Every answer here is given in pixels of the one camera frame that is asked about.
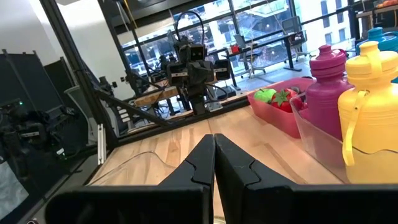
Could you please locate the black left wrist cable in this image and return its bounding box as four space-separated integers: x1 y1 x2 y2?
175 11 205 46

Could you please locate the dark folding panel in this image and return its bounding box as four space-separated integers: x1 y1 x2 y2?
0 49 65 110

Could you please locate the grey mesh office chair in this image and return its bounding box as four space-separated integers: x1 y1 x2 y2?
63 85 96 146

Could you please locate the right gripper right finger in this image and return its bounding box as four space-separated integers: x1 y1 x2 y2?
214 133 398 224

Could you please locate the red toy strawberry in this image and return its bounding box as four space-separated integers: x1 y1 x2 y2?
271 88 304 113

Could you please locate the black background desk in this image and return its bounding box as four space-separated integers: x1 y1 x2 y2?
222 30 304 90

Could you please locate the pink plastic bin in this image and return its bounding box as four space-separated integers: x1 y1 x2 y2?
247 77 315 139

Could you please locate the black stand post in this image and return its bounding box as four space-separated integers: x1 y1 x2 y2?
39 0 119 149

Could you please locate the white metal bracket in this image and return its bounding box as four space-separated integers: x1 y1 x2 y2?
97 123 107 166

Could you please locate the green toy apple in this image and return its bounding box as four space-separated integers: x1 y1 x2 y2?
253 88 277 104

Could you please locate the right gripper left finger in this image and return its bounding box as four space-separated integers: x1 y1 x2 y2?
45 134 216 224

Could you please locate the blue squeeze bottle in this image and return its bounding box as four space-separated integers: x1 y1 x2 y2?
355 27 398 84

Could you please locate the black aluminium table frame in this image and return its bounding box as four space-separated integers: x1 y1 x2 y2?
93 90 252 149

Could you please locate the yellow squeeze bottle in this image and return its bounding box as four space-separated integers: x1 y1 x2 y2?
337 40 398 184

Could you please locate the purple squeeze bottle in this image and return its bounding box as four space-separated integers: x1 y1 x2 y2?
300 44 354 141

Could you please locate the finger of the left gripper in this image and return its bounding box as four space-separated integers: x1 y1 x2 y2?
166 63 188 87
213 59 233 81

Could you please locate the clear plastic bin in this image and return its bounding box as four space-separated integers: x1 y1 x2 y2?
290 92 398 185

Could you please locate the wooden background table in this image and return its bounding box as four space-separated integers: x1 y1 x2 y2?
133 85 187 116

